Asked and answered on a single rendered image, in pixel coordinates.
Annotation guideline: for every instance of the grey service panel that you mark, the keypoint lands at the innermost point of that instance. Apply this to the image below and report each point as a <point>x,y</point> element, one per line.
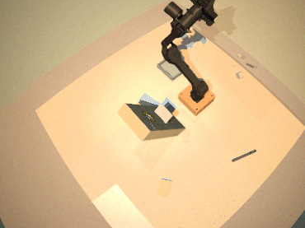
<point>146,129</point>

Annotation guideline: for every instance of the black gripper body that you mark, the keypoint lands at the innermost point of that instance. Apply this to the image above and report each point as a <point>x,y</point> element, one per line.
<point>199,8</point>

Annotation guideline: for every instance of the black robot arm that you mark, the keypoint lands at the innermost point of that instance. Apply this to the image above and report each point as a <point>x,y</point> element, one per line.
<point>180,25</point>

